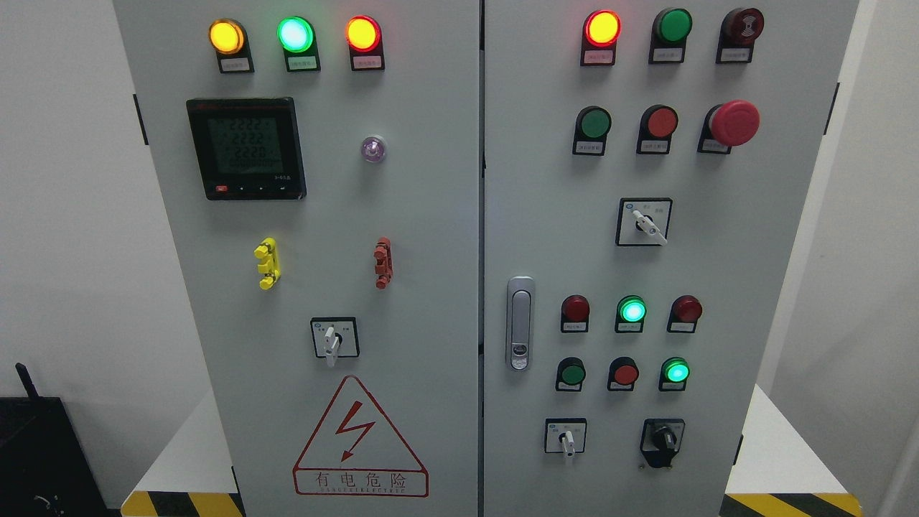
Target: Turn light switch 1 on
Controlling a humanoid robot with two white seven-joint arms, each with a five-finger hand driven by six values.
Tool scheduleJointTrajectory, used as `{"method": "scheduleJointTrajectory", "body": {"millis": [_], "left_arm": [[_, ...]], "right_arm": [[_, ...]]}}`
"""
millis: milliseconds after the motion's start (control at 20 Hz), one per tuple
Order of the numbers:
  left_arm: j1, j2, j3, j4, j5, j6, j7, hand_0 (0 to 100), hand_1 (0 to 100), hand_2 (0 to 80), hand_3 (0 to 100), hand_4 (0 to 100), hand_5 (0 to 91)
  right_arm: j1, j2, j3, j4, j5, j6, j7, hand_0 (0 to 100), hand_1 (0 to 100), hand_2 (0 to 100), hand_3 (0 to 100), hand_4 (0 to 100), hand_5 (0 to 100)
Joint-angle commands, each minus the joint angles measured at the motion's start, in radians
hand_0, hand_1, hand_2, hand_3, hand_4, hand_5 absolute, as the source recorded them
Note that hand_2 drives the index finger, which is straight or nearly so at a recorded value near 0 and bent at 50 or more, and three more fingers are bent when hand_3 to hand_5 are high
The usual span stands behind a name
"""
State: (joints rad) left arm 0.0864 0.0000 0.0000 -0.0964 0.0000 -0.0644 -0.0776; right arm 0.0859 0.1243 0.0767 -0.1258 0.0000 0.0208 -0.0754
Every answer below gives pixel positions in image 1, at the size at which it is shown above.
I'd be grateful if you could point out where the white rotary selector switch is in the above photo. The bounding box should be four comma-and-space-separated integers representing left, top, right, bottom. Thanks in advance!
309, 317, 360, 368

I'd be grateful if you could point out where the green lit indicator light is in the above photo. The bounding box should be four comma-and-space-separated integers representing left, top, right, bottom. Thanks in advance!
276, 16, 321, 73
615, 294, 647, 333

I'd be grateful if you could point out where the yellow indicator light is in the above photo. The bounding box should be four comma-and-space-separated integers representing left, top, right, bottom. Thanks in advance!
209, 19, 255, 73

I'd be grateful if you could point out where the red terminal block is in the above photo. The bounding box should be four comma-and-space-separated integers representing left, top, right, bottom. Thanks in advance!
372, 238, 393, 290

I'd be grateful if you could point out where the dark red indicator light left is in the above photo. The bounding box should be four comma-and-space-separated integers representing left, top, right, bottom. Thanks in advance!
560, 294, 590, 333

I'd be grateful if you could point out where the dark red indicator light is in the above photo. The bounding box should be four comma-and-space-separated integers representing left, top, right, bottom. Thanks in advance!
560, 294, 590, 333
667, 294, 703, 334

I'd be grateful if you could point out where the grey left cabinet door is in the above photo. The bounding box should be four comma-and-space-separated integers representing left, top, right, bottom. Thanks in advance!
114, 1, 480, 516

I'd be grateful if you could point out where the grey cabinet door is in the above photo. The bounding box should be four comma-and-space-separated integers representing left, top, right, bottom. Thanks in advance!
114, 1, 480, 516
482, 1, 859, 516

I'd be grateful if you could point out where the green lit indicator light middle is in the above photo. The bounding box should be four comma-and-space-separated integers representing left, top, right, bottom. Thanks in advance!
615, 294, 647, 333

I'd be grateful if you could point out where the green push button upper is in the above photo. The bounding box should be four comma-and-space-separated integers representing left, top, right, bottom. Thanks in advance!
572, 106, 612, 157

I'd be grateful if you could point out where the yellow terminal block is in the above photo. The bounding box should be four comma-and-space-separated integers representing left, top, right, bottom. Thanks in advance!
253, 238, 281, 291

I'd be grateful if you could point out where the red push button lower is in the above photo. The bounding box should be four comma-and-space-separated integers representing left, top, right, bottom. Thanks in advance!
607, 357, 640, 392

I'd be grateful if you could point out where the red push button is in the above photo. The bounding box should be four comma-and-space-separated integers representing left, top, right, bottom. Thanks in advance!
607, 357, 640, 392
636, 104, 678, 156

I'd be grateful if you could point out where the grey right cabinet door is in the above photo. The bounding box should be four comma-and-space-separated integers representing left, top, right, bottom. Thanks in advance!
482, 1, 859, 516

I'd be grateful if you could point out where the red high voltage warning sticker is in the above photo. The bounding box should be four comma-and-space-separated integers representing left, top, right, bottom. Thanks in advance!
292, 374, 428, 498

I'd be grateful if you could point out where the dark red indicator light right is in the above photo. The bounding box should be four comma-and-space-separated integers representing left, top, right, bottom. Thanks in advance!
667, 294, 703, 334

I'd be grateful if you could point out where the black digital power meter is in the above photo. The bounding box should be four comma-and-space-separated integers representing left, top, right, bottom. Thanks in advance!
186, 97, 307, 200

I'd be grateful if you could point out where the red push button upper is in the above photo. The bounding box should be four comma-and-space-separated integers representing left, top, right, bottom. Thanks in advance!
636, 104, 678, 156

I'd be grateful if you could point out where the green lit push button lower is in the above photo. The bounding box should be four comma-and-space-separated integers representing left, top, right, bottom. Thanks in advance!
658, 357, 691, 392

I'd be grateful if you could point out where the red lit indicator light left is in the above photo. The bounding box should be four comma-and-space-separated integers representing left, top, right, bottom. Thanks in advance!
345, 14, 385, 72

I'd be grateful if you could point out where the red lit indicator light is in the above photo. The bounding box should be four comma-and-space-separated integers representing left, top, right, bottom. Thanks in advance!
579, 9, 622, 67
345, 14, 385, 72

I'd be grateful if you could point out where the red lit indicator light right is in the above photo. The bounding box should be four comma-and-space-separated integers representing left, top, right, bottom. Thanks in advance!
579, 9, 622, 67

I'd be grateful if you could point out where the red emergency stop button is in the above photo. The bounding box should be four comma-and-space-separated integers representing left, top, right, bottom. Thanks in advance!
698, 99, 760, 156

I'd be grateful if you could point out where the green indicator light top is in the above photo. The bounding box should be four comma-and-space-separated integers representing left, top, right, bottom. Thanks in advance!
648, 9, 693, 65

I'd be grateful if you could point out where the white platform with hazard stripes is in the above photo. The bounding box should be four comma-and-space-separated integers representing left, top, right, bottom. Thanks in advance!
113, 387, 863, 516

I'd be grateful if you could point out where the dark red buzzer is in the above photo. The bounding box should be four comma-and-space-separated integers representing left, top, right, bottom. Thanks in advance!
716, 7, 765, 63

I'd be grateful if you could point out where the black box with antenna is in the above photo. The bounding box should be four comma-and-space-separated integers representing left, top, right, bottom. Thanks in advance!
1, 363, 109, 516

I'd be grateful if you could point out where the silver door latch handle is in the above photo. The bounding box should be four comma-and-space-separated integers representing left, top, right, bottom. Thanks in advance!
505, 276, 535, 372

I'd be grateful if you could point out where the white selector switch upper right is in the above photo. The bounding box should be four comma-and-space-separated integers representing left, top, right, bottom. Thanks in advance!
616, 197, 673, 246

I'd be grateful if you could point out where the white selector switch lower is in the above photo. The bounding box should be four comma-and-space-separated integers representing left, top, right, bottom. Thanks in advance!
543, 418, 587, 458

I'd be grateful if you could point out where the black rotary knob switch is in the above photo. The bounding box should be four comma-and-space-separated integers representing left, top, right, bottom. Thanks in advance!
640, 418, 686, 469

